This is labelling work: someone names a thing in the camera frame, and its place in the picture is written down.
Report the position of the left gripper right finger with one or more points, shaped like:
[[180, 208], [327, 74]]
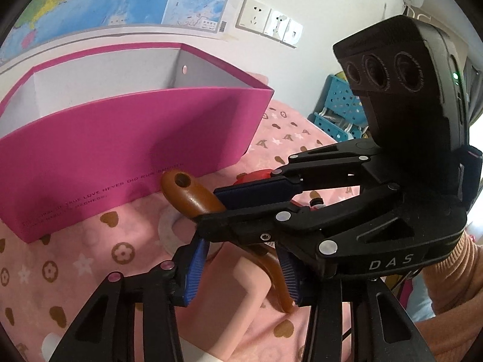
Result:
[[380, 328]]

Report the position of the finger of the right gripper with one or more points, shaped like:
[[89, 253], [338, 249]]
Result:
[[249, 226], [292, 180]]

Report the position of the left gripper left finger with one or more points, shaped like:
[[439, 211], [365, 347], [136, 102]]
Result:
[[103, 330]]

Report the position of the red handled tool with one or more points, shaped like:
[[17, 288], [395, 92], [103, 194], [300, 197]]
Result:
[[254, 176]]

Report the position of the plain pink tube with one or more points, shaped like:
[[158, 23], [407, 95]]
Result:
[[231, 292]]

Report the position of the brown wooden comb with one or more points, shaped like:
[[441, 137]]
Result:
[[187, 195]]

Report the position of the magenta cardboard box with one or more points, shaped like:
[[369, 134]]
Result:
[[91, 130]]

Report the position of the right forearm peach sleeve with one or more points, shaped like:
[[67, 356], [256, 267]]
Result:
[[441, 287]]

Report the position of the pink patterned blanket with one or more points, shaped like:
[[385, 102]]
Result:
[[44, 284]]

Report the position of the blue plastic stool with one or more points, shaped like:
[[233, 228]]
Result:
[[339, 112]]

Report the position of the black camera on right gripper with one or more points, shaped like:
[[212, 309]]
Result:
[[405, 73]]

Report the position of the white wall switch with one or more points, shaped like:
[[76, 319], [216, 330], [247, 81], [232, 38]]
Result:
[[283, 28]]

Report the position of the white wall socket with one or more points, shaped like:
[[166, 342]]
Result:
[[253, 16]]

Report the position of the wall map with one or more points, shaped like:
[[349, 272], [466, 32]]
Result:
[[44, 20]]

